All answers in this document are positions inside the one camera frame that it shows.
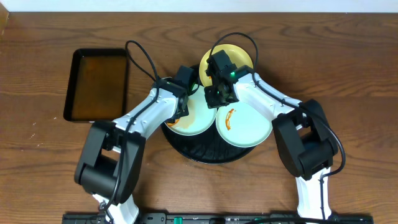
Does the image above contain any orange green scrub sponge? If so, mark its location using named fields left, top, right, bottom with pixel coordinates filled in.
left=166, top=119, right=179, bottom=126

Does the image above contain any light green plate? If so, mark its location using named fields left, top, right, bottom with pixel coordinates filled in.
left=216, top=102, right=272, bottom=147
left=166, top=84, right=216, bottom=136

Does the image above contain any yellow plate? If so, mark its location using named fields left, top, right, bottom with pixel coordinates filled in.
left=199, top=44, right=253, bottom=87

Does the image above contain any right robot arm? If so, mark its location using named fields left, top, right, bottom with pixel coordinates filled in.
left=205, top=65, right=338, bottom=220

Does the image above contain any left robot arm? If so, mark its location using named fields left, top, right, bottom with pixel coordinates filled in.
left=75, top=77, right=198, bottom=223

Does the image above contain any round black serving tray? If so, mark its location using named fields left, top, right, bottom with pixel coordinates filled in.
left=160, top=64, right=259, bottom=164

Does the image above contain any black rectangular water tray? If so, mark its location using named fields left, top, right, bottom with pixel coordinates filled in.
left=63, top=48, right=129, bottom=122

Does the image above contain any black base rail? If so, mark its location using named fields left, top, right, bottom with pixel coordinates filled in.
left=61, top=212, right=374, bottom=224

